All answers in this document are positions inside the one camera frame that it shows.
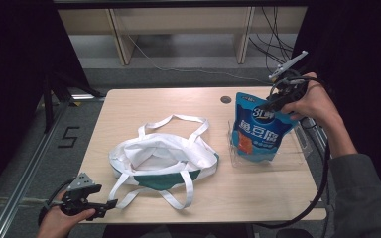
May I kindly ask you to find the aluminium floor rail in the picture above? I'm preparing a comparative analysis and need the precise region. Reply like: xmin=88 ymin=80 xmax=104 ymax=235
xmin=0 ymin=102 xmax=71 ymax=238
xmin=306 ymin=124 xmax=331 ymax=157

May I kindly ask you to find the dark curtain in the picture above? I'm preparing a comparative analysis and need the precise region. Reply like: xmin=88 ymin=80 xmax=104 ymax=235
xmin=287 ymin=0 xmax=381 ymax=199
xmin=0 ymin=0 xmax=92 ymax=206

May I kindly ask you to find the blue snack packet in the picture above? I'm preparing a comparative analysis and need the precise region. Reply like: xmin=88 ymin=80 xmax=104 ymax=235
xmin=231 ymin=91 xmax=300 ymax=163

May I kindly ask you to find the right hand-held gripper black cable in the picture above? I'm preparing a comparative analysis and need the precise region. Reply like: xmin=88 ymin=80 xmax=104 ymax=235
xmin=253 ymin=73 xmax=332 ymax=230

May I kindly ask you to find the hand-held gripper black cable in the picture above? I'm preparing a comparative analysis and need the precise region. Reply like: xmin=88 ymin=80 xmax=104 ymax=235
xmin=38 ymin=178 xmax=76 ymax=226
xmin=253 ymin=73 xmax=332 ymax=230

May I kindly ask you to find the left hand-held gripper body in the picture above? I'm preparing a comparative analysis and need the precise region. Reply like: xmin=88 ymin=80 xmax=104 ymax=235
xmin=61 ymin=172 xmax=103 ymax=216

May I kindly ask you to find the clear plastic box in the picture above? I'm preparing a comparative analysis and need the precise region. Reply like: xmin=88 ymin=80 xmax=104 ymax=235
xmin=227 ymin=118 xmax=314 ymax=171

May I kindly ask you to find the person's left hand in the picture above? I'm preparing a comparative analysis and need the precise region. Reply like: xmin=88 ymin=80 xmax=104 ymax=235
xmin=36 ymin=190 xmax=97 ymax=238

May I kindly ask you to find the black metal stand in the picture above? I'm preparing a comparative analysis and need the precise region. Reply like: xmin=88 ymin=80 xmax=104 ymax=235
xmin=42 ymin=69 xmax=106 ymax=134

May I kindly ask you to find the person's right hand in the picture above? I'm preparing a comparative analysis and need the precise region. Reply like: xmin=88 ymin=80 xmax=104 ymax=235
xmin=280 ymin=72 xmax=343 ymax=130

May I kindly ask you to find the white patterned tote bag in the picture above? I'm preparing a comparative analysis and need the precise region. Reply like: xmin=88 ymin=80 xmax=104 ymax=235
xmin=107 ymin=113 xmax=220 ymax=211

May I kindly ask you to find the bundle of black hanging cables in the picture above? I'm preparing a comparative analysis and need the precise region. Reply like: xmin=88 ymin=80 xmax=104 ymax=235
xmin=247 ymin=6 xmax=296 ymax=77

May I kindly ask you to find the left hand-held gripper black cable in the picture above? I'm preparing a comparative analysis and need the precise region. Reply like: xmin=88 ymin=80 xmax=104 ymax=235
xmin=38 ymin=178 xmax=76 ymax=226

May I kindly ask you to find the black floor cable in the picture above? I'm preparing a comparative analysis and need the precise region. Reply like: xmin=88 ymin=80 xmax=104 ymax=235
xmin=297 ymin=116 xmax=318 ymax=131

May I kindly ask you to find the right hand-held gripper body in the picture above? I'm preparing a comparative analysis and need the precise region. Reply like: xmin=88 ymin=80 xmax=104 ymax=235
xmin=268 ymin=50 xmax=310 ymax=104

